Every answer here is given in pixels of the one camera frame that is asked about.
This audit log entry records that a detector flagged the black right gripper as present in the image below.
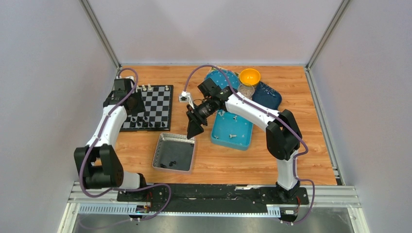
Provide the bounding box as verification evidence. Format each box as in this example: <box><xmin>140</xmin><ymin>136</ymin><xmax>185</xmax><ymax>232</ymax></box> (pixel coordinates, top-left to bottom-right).
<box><xmin>187</xmin><ymin>98</ymin><xmax>216</xmax><ymax>139</ymax></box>

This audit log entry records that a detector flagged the silver metal tray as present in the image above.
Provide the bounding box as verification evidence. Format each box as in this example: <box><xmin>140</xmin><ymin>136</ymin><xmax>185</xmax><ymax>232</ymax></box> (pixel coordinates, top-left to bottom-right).
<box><xmin>152</xmin><ymin>133</ymin><xmax>196</xmax><ymax>174</ymax></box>

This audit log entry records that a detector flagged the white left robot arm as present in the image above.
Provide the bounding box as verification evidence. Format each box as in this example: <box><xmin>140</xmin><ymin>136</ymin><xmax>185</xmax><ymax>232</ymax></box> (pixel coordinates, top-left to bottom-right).
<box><xmin>74</xmin><ymin>77</ymin><xmax>149</xmax><ymax>201</ymax></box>

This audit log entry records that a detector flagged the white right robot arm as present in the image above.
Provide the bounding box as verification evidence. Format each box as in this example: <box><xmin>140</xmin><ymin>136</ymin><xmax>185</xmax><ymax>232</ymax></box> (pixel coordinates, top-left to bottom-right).
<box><xmin>179</xmin><ymin>79</ymin><xmax>303</xmax><ymax>203</ymax></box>

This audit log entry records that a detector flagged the black and white chessboard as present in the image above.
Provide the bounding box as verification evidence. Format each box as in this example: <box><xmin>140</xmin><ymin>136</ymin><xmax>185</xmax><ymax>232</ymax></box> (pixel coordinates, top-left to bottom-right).
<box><xmin>120</xmin><ymin>85</ymin><xmax>174</xmax><ymax>132</ymax></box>

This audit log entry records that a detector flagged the blue plastic bin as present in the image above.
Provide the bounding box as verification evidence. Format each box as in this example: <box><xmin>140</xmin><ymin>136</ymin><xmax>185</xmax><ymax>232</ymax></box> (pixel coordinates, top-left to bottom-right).
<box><xmin>210</xmin><ymin>110</ymin><xmax>253</xmax><ymax>151</ymax></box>

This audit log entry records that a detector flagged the light blue dotted plate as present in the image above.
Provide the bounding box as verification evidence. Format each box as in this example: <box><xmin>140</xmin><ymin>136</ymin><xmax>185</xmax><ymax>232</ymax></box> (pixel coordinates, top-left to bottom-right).
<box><xmin>205</xmin><ymin>69</ymin><xmax>241</xmax><ymax>91</ymax></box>

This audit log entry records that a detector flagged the floral rectangular tray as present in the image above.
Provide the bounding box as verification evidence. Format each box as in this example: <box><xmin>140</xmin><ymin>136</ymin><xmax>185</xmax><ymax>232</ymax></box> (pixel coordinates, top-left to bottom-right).
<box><xmin>206</xmin><ymin>66</ymin><xmax>240</xmax><ymax>91</ymax></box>

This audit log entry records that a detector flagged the clear glass cup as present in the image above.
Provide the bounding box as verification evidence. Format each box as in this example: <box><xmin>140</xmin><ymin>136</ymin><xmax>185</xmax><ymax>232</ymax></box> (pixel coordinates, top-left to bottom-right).
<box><xmin>238</xmin><ymin>83</ymin><xmax>255</xmax><ymax>100</ymax></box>

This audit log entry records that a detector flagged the yellow bowl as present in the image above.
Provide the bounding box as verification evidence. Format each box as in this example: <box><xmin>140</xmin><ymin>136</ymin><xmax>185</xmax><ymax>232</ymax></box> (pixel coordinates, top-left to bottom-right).
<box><xmin>239</xmin><ymin>68</ymin><xmax>261</xmax><ymax>86</ymax></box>

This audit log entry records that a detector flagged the dark blue leaf plate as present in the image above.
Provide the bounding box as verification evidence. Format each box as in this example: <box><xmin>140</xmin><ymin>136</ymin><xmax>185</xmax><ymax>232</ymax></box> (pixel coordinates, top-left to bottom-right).
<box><xmin>252</xmin><ymin>82</ymin><xmax>282</xmax><ymax>110</ymax></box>

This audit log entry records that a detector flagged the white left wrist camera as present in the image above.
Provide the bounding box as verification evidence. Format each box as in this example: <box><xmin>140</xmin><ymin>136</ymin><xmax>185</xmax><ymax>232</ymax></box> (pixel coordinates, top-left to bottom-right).
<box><xmin>117</xmin><ymin>76</ymin><xmax>135</xmax><ymax>81</ymax></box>

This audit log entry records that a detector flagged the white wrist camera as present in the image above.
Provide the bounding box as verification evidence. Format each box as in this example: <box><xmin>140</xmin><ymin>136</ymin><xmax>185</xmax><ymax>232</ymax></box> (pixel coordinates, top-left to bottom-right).
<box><xmin>117</xmin><ymin>76</ymin><xmax>135</xmax><ymax>81</ymax></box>
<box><xmin>178</xmin><ymin>91</ymin><xmax>194</xmax><ymax>108</ymax></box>

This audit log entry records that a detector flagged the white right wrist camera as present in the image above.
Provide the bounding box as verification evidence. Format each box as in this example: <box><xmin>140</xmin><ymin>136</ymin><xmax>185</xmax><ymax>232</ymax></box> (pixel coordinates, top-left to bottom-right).
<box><xmin>178</xmin><ymin>91</ymin><xmax>194</xmax><ymax>108</ymax></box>

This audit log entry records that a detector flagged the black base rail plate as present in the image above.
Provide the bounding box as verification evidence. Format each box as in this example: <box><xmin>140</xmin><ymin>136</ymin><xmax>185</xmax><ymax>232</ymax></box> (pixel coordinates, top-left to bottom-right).
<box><xmin>117</xmin><ymin>183</ymin><xmax>310</xmax><ymax>214</ymax></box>

